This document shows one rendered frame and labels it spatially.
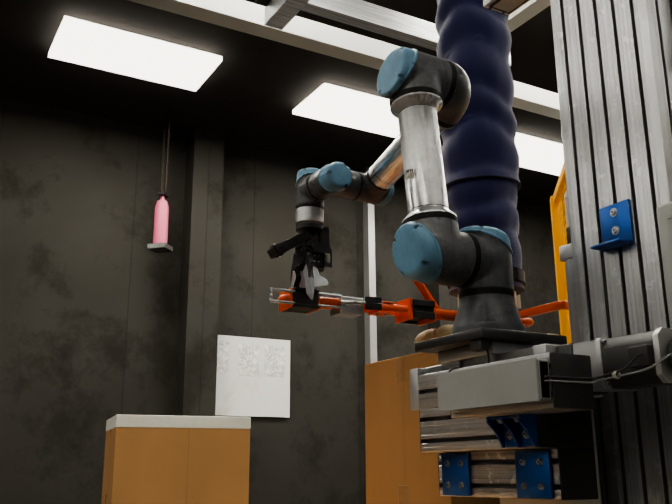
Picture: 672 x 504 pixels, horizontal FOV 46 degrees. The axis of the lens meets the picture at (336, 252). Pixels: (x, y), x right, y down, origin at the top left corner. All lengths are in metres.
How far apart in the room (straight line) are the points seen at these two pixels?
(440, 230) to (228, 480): 2.36
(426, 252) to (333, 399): 6.57
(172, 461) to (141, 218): 4.23
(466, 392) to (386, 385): 0.79
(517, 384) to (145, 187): 6.59
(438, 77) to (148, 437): 2.36
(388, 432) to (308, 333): 5.87
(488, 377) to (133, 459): 2.47
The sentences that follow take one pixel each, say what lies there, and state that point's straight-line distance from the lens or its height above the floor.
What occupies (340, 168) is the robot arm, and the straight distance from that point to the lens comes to 2.03.
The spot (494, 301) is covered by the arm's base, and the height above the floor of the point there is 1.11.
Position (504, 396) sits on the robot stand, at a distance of 1.38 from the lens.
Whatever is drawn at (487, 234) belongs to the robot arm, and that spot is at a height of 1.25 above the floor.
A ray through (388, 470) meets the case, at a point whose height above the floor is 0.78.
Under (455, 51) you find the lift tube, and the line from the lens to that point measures 2.56.
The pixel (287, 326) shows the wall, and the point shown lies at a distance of 7.95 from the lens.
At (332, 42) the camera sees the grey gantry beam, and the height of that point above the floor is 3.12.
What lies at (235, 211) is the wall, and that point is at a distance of 7.98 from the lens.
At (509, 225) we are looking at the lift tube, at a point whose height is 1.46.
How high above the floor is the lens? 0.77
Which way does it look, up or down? 15 degrees up
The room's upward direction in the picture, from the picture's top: straight up
